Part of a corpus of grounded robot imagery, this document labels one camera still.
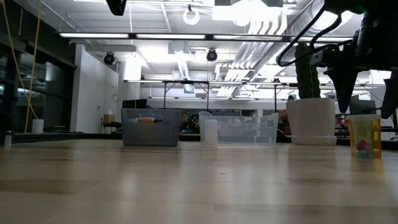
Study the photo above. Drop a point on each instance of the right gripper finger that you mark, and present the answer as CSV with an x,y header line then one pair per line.
x,y
391,96
343,87

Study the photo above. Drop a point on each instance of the large amber pill bottle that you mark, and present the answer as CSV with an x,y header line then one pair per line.
x,y
363,137
145,120

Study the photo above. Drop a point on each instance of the dark monitor on arm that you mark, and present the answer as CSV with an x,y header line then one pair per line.
x,y
363,107

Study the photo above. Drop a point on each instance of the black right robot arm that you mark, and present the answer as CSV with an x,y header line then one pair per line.
x,y
342,5

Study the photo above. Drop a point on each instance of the clear plastic bin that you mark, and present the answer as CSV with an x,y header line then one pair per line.
x,y
242,137

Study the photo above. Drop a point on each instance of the grey plastic bin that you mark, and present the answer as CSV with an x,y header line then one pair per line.
x,y
155,133

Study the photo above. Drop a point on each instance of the white cylindrical bin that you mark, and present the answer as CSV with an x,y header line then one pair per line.
x,y
37,127

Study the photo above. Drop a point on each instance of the long ceiling light strip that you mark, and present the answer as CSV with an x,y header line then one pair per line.
x,y
93,35

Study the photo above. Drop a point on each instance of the green cactus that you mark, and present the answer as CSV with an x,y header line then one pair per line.
x,y
306,74

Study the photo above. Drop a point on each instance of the white plant pot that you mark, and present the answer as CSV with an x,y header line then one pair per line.
x,y
311,121

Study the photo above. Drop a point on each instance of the black ceiling speaker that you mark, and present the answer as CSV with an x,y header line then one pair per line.
x,y
211,55
109,58

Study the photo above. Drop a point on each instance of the black monitor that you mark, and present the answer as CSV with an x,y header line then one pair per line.
x,y
134,104

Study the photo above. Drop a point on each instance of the long black background table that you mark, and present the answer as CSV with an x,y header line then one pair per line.
x,y
186,82

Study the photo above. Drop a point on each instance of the cardboard box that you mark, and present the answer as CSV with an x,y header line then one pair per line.
x,y
109,119

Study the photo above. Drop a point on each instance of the small white-topped cylinder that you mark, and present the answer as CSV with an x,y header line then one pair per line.
x,y
7,141

